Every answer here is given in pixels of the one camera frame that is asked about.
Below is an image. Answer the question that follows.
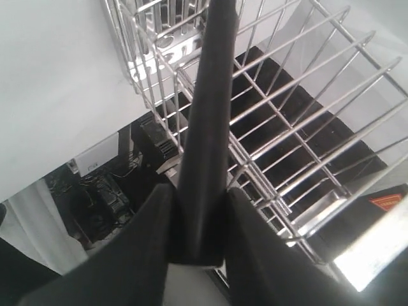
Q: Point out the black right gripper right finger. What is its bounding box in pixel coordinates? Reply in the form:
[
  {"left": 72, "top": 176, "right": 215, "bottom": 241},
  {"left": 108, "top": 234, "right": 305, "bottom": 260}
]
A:
[{"left": 225, "top": 188, "right": 366, "bottom": 305}]

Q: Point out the steel wire utensil holder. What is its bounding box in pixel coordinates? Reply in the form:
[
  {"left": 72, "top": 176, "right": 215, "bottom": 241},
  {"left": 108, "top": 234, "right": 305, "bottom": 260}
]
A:
[{"left": 100, "top": 0, "right": 408, "bottom": 293}]

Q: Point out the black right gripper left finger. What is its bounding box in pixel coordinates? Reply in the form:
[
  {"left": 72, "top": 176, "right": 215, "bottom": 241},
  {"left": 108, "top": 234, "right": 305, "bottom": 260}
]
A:
[{"left": 19, "top": 184, "right": 173, "bottom": 305}]

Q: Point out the black knife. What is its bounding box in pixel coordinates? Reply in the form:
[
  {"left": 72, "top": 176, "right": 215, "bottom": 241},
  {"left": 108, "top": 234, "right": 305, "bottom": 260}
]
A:
[{"left": 169, "top": 1, "right": 238, "bottom": 267}]

